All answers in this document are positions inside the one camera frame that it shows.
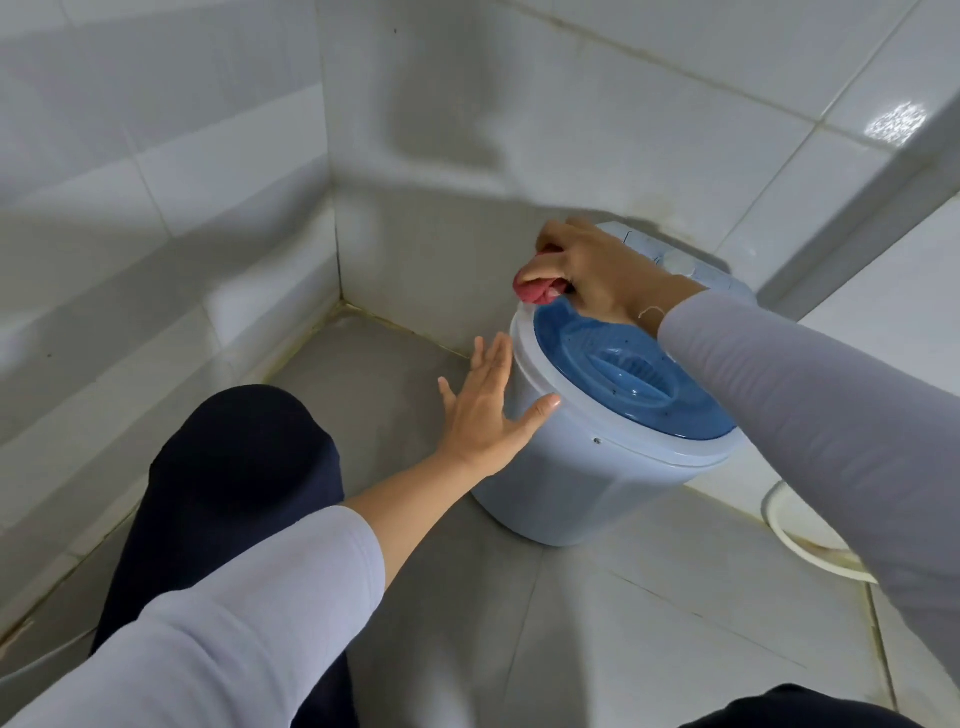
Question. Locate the person's left forearm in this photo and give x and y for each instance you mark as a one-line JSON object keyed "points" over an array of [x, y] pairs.
{"points": [[247, 600]]}

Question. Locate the person's right leg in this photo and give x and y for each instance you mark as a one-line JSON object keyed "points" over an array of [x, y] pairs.
{"points": [[802, 709]]}

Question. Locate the person's left little finger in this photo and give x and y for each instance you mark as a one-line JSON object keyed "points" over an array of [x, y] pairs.
{"points": [[449, 396]]}

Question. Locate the person's left middle finger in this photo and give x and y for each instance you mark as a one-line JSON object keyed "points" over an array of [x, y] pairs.
{"points": [[489, 364]]}

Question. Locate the red cloth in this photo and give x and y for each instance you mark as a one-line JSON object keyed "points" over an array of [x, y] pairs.
{"points": [[538, 289]]}

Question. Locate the person's leg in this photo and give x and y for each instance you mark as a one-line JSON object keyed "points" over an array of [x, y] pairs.
{"points": [[240, 457], [802, 709]]}

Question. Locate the person's right hand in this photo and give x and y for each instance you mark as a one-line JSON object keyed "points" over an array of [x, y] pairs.
{"points": [[615, 277]]}

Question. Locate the blue washing machine lid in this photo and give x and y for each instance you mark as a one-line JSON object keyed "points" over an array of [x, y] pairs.
{"points": [[637, 375]]}

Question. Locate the person's right forearm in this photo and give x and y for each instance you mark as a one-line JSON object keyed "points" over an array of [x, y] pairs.
{"points": [[817, 420]]}

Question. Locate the person's left hand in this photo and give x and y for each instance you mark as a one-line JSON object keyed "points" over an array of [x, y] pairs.
{"points": [[474, 427]]}

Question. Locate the person's left leg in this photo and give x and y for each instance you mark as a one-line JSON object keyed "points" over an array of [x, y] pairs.
{"points": [[240, 457]]}

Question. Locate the white mini washing machine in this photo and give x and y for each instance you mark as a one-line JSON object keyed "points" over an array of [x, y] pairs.
{"points": [[585, 480]]}

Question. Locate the person's right fingers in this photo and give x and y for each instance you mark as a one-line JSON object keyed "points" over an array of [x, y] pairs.
{"points": [[551, 259]]}

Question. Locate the person's left thumb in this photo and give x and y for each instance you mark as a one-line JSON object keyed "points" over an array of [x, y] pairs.
{"points": [[537, 416]]}

